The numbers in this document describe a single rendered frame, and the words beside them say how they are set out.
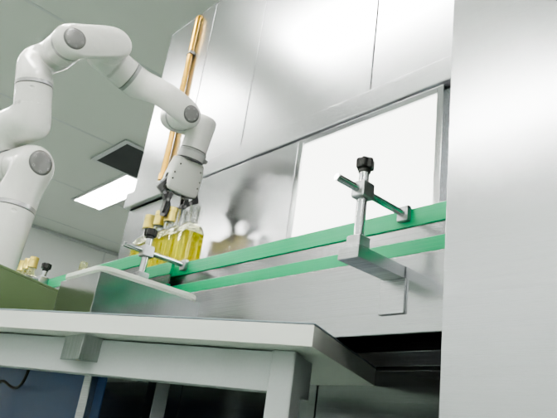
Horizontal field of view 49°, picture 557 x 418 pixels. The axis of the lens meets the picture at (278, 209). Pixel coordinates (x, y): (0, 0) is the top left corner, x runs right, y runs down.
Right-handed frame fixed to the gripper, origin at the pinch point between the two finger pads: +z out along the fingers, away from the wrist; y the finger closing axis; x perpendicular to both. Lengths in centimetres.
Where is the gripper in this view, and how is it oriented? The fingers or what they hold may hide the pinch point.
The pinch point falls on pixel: (171, 211)
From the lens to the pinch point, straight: 173.2
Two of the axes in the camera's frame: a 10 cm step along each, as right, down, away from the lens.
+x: 6.0, 0.5, -8.0
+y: -7.4, -3.5, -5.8
